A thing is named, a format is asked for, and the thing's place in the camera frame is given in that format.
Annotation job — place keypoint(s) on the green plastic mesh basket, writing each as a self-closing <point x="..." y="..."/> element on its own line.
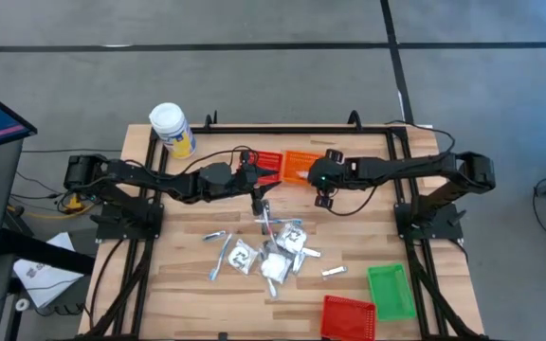
<point x="391" y="293"/>

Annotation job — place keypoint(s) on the cotton balls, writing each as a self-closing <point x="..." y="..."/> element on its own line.
<point x="275" y="267"/>

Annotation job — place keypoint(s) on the orange plastic mesh basket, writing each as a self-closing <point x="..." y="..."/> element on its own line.
<point x="294" y="163"/>

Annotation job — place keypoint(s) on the black support beam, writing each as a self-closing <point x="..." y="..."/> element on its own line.
<point x="45" y="253"/>

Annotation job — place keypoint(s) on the clear bag with black parts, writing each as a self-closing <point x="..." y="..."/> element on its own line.
<point x="311" y="252"/>

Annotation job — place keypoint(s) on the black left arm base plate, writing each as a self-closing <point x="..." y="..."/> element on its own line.
<point x="112" y="232"/>

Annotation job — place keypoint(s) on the yellow white wipes canister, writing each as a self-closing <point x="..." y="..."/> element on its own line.
<point x="173" y="128"/>

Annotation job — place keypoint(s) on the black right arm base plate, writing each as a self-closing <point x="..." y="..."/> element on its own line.
<point x="448" y="232"/>

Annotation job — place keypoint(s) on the small black bracket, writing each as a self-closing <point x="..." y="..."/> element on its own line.
<point x="223" y="336"/>

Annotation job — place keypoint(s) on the black metal table frame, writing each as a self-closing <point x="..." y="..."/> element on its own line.
<point x="301" y="129"/>

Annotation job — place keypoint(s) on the red plastic mesh basket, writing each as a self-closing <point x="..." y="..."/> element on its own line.
<point x="273" y="163"/>
<point x="349" y="319"/>

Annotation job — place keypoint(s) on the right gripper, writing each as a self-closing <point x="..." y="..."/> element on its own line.
<point x="330" y="175"/>

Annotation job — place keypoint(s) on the white tape roll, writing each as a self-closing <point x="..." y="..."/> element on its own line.
<point x="17" y="303"/>

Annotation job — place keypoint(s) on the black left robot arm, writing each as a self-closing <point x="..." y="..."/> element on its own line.
<point x="135" y="177"/>

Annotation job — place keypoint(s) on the white paper sheet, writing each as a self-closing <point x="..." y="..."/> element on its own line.
<point x="50" y="289"/>

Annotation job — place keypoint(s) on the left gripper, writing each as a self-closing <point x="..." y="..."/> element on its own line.
<point x="247" y="182"/>

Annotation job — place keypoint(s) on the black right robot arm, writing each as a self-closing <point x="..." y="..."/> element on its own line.
<point x="396" y="168"/>

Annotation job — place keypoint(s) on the black comb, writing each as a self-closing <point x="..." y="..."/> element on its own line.
<point x="266" y="206"/>
<point x="266" y="248"/>

